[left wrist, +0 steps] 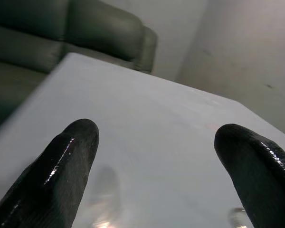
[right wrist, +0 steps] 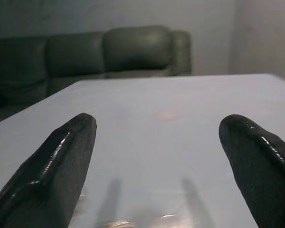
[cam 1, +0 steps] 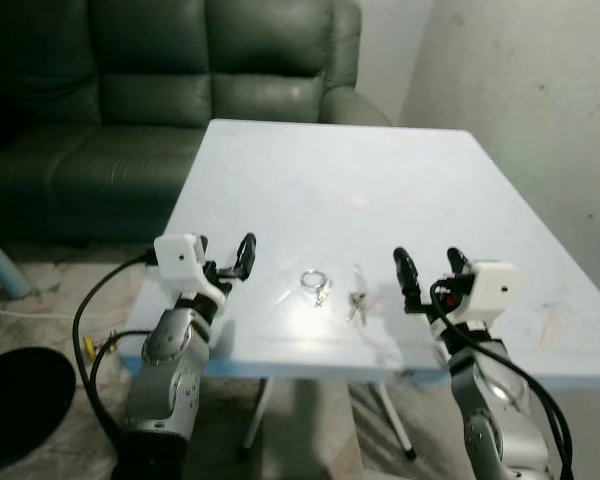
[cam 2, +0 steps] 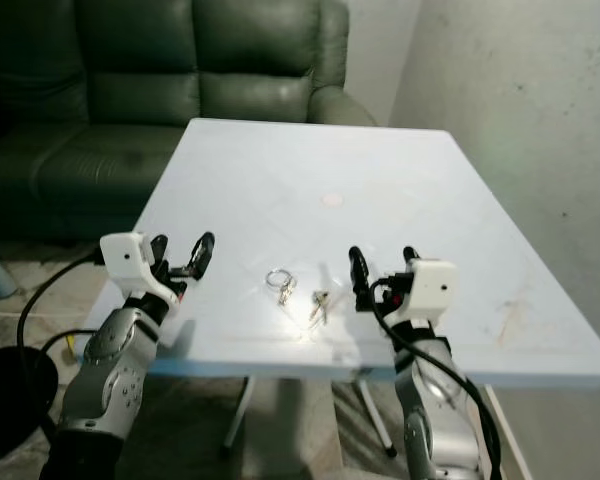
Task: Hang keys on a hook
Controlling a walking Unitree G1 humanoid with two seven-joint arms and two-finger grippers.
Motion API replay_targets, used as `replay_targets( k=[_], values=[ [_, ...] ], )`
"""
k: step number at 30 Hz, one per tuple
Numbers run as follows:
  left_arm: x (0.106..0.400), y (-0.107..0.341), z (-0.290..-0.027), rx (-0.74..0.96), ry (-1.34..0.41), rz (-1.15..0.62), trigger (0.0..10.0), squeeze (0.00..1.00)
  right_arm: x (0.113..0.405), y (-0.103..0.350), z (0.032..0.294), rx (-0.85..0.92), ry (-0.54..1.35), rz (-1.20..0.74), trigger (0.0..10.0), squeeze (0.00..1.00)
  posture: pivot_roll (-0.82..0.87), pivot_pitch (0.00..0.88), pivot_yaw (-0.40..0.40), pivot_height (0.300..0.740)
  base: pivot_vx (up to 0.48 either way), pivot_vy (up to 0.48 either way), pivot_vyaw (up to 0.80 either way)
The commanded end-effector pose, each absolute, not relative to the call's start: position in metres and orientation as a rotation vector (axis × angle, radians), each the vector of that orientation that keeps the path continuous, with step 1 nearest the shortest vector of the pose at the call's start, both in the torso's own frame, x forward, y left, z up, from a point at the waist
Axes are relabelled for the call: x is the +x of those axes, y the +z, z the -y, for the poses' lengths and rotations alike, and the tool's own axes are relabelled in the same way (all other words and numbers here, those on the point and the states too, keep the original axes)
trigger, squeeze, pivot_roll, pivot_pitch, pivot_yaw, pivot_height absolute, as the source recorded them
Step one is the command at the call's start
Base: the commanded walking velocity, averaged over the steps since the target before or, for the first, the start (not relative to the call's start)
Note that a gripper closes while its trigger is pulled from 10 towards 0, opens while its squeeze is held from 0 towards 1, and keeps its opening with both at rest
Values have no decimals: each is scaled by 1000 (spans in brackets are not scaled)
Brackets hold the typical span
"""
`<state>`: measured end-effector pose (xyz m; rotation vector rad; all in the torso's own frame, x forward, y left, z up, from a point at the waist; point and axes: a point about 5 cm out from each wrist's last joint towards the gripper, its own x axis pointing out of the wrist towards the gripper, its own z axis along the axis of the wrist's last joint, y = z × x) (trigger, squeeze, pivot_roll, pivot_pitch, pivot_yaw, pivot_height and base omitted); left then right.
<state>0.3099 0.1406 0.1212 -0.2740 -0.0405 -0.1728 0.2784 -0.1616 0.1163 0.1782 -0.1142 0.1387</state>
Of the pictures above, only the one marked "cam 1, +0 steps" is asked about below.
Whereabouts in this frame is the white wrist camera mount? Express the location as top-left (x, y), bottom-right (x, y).
top-left (154, 234), bottom-right (227, 303)
top-left (442, 261), bottom-right (522, 327)

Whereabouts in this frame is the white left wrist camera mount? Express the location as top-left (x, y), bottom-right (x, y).
top-left (154, 234), bottom-right (227, 303)

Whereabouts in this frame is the light blue slanted pole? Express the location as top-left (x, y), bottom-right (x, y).
top-left (0, 224), bottom-right (33, 302)

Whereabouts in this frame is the small silver keys bunch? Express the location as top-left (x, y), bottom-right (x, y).
top-left (345, 289), bottom-right (372, 325)

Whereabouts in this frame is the white plastic folding table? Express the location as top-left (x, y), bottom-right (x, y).
top-left (118, 118), bottom-right (600, 463)

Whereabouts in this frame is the small yellow cable connector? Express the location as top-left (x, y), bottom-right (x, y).
top-left (80, 334), bottom-right (117, 363)

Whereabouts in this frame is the white cord on floor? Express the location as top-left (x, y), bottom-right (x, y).
top-left (0, 303), bottom-right (133, 325)

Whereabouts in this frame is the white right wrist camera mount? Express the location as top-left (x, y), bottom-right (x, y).
top-left (442, 261), bottom-right (522, 327)

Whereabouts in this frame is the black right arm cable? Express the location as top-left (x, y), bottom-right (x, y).
top-left (428, 282), bottom-right (575, 480)

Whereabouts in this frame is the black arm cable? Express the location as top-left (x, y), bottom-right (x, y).
top-left (428, 282), bottom-right (575, 480)
top-left (71, 250), bottom-right (163, 453)

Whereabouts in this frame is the black round floor object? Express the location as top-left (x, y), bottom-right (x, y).
top-left (0, 347), bottom-right (79, 472)

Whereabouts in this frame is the silver key ring with key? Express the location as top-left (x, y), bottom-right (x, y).
top-left (299, 267), bottom-right (333, 308)

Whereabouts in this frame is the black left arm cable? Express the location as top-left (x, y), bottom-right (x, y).
top-left (71, 250), bottom-right (163, 453)

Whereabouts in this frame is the dark green leather sofa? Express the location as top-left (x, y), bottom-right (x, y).
top-left (0, 0), bottom-right (393, 246)

